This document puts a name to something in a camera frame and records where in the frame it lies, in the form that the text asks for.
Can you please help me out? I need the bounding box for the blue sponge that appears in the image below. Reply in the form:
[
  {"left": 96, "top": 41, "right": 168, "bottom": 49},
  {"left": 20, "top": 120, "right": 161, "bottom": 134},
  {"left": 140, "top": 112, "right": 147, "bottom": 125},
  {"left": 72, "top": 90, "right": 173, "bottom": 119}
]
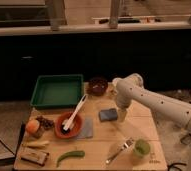
[{"left": 99, "top": 108, "right": 118, "bottom": 122}]

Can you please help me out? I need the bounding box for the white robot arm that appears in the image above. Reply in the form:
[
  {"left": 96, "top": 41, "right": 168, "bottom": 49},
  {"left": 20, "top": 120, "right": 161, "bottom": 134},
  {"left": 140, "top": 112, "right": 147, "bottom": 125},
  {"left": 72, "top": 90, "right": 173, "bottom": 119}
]
[{"left": 112, "top": 73, "right": 191, "bottom": 171}]

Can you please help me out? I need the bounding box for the dark red bowl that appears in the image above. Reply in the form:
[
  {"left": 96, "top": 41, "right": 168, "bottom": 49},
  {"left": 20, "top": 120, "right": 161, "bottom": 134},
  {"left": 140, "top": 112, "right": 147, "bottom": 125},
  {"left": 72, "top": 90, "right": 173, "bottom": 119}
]
[{"left": 88, "top": 77, "right": 108, "bottom": 96}]

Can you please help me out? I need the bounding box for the grey cloth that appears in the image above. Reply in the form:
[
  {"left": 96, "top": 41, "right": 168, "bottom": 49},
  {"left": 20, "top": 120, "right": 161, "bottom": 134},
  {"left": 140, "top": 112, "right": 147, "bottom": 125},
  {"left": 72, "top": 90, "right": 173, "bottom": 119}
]
[{"left": 77, "top": 117, "right": 93, "bottom": 139}]

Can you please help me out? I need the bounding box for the green cup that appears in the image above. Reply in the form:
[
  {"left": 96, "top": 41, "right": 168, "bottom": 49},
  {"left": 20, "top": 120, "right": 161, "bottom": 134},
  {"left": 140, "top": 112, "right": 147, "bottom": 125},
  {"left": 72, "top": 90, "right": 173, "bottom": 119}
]
[{"left": 133, "top": 139, "right": 151, "bottom": 158}]

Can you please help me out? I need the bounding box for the orange bowl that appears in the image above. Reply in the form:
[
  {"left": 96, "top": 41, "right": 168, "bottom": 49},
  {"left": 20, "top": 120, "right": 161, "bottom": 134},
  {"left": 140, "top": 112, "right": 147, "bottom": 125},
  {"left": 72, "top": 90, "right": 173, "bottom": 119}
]
[{"left": 54, "top": 111, "right": 84, "bottom": 139}]

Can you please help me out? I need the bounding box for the white spatula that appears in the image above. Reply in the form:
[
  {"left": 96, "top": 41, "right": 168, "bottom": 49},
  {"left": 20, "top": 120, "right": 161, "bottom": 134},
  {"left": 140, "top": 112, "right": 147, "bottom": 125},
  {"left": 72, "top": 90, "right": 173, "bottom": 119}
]
[{"left": 63, "top": 94, "right": 87, "bottom": 131}]

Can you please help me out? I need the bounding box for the green chili pepper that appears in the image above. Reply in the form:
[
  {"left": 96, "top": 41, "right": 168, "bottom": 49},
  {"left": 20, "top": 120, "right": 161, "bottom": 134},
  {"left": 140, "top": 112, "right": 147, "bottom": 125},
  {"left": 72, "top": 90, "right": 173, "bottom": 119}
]
[{"left": 56, "top": 150, "right": 85, "bottom": 167}]

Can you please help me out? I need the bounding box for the green plastic tray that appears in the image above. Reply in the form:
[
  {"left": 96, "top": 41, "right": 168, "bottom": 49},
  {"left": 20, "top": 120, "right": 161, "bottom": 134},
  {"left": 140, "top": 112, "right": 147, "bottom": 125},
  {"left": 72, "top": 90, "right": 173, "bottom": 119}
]
[{"left": 31, "top": 74, "right": 84, "bottom": 109}]

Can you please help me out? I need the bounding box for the dark grape bunch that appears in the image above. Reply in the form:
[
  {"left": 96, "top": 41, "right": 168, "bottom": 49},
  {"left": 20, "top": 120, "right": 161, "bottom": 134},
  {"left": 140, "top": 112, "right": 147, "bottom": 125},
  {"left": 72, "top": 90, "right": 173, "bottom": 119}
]
[{"left": 37, "top": 116, "right": 54, "bottom": 130}]

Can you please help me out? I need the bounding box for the yellow banana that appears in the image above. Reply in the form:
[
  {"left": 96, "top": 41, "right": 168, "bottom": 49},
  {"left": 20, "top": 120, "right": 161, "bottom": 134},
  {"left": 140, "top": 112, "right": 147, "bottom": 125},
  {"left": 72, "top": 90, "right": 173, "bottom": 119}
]
[{"left": 22, "top": 141, "right": 50, "bottom": 148}]

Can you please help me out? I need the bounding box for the orange fruit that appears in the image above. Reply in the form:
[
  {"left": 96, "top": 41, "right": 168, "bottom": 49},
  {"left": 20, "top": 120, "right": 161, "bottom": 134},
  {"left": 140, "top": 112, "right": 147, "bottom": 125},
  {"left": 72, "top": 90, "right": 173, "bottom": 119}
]
[{"left": 25, "top": 119, "right": 40, "bottom": 134}]

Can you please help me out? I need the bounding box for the brown wooden block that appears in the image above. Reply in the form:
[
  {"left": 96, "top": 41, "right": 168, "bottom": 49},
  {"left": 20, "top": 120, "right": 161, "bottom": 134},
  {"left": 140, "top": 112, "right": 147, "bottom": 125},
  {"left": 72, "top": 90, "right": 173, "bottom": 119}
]
[{"left": 21, "top": 148, "right": 49, "bottom": 166}]

